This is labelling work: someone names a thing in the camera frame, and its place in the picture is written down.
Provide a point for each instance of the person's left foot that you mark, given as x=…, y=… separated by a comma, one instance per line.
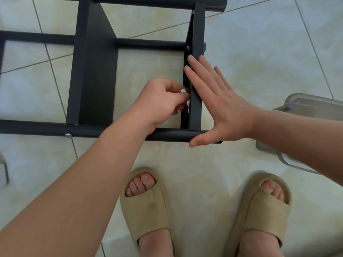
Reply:
x=146, y=181

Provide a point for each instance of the person's right middle finger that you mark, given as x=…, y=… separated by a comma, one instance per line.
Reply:
x=205, y=74

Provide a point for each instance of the person's left hand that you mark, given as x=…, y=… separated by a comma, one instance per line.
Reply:
x=156, y=101

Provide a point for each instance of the person's left thumb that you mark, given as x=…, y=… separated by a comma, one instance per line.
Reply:
x=178, y=97

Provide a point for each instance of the beige left slipper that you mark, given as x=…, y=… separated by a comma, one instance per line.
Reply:
x=146, y=208

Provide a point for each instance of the clear plastic container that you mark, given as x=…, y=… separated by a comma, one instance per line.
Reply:
x=310, y=104

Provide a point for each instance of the black metal rack frame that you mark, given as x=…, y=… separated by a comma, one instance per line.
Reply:
x=92, y=77

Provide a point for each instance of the beige slipper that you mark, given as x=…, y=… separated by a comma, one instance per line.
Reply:
x=265, y=208
x=146, y=208

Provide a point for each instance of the person's right foot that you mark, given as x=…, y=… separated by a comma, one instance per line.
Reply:
x=273, y=188

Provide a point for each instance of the beige right slipper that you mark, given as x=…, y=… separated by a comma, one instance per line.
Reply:
x=265, y=208

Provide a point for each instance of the person's left forearm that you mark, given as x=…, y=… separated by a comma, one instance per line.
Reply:
x=75, y=190

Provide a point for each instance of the person's right little finger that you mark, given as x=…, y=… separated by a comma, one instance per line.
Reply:
x=223, y=78

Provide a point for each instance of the person's right hand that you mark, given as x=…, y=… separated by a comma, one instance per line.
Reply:
x=227, y=115

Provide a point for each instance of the person's foot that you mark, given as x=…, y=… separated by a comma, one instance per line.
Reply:
x=146, y=181
x=273, y=188

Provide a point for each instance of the person's right thumb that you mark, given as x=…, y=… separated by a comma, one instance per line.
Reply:
x=201, y=139

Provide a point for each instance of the person's right forearm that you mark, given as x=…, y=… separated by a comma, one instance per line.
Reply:
x=300, y=136

